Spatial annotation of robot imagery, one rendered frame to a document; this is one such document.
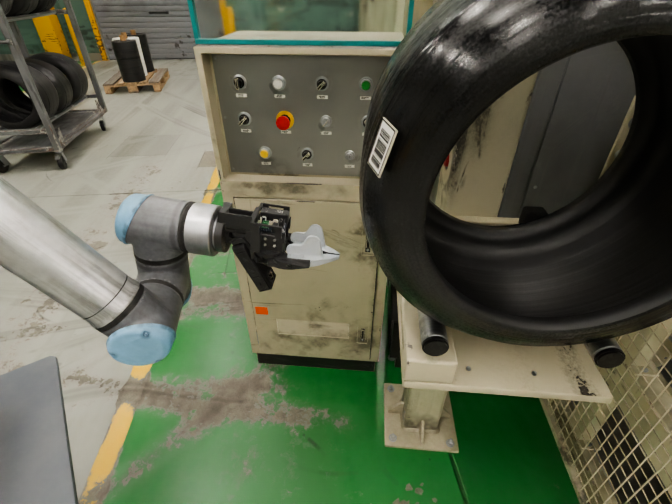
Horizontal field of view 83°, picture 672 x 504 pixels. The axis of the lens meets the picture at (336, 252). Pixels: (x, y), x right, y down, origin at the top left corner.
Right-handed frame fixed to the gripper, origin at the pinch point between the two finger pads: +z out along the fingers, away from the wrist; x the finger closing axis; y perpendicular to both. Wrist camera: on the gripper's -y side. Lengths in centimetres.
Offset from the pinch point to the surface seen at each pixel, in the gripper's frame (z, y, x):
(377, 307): 19, -58, 51
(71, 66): -291, -65, 338
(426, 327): 17.9, -6.0, -7.4
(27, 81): -263, -57, 247
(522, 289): 37.7, -4.1, 5.0
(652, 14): 25.5, 41.3, -11.6
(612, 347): 46.9, -2.0, -9.5
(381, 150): 4.1, 24.6, -10.2
